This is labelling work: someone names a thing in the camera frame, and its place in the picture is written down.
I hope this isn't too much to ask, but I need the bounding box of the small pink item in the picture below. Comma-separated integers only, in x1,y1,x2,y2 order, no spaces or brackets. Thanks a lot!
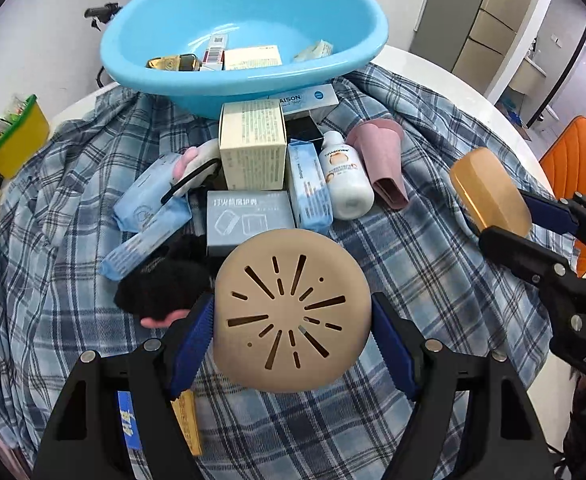
140,309,189,330

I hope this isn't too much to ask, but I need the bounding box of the orange chair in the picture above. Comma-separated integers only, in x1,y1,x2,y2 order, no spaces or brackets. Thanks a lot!
539,115,586,278

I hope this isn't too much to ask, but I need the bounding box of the blue plastic basin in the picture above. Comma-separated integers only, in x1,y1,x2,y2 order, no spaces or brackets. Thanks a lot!
99,0,390,121

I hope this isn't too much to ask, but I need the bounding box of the grey cardboard box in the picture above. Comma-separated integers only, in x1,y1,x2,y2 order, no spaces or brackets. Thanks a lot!
206,190,296,258

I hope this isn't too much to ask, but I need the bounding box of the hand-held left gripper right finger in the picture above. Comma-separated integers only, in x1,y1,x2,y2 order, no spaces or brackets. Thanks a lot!
370,292,556,480

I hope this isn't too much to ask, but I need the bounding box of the black bicycle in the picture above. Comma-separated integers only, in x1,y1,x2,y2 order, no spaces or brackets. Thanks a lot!
84,2,124,88

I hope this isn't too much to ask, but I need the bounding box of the white box with blue label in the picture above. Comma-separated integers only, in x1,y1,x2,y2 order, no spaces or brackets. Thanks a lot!
268,83,339,116

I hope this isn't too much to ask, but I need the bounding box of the yellow bin with green rim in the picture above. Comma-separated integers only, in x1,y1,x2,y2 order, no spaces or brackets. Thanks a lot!
0,94,51,180

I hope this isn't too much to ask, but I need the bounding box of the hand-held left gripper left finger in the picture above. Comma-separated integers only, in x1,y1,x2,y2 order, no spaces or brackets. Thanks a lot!
33,292,216,480

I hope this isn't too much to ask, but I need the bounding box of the pink plastic cup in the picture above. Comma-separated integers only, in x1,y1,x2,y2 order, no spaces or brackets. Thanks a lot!
345,116,410,209

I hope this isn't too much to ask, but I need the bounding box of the white pink plush headband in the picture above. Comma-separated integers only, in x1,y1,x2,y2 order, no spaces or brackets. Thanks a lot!
160,139,223,206

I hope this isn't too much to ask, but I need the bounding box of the blue white carton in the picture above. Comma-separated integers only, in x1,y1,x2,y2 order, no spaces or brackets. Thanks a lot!
287,140,334,235

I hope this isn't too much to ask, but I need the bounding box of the white lotion bottle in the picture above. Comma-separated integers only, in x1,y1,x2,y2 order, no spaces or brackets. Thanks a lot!
319,131,375,221

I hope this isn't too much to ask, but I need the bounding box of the small red white box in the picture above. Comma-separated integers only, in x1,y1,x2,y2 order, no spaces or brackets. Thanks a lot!
199,34,229,72

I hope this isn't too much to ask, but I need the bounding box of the black fuzzy cloth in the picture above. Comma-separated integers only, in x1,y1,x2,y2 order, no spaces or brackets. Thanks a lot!
114,232,216,325

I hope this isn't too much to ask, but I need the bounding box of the white vanity cabinet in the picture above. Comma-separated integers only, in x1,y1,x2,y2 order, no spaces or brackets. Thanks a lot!
510,55,549,96

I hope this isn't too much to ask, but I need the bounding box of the flat cream cardboard box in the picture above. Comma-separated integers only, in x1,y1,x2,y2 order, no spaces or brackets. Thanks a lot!
223,44,282,71

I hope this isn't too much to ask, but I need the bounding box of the small black box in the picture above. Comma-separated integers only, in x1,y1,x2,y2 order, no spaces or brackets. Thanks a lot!
287,116,325,143

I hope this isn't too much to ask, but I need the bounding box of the tall cream cardboard box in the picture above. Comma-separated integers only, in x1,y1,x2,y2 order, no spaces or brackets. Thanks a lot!
219,99,288,192

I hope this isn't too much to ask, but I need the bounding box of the light blue tissue pack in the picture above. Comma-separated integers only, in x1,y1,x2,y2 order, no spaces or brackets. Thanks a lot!
99,202,194,281
113,154,193,233

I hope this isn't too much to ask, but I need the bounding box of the gold grey refrigerator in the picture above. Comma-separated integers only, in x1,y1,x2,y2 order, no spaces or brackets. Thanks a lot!
410,0,524,78

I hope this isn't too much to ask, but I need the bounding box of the blue plaid cloth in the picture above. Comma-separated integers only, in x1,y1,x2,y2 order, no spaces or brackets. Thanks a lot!
0,62,581,480

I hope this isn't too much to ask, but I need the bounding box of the white packet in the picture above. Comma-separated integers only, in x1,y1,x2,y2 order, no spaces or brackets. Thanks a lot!
293,39,334,62

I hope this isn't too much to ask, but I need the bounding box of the beige round slotted lid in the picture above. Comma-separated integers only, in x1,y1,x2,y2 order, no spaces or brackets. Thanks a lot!
212,229,373,393

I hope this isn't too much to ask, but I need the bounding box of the yellow and blue packet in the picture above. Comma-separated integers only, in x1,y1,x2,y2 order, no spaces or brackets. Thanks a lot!
115,390,205,457

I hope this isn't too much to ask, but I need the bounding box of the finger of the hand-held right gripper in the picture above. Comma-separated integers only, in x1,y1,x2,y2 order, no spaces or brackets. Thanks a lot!
479,226,581,291
518,190,586,266

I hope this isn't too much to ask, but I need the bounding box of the dark framed glass door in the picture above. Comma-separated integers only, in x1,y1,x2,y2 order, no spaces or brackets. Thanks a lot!
526,7,586,128

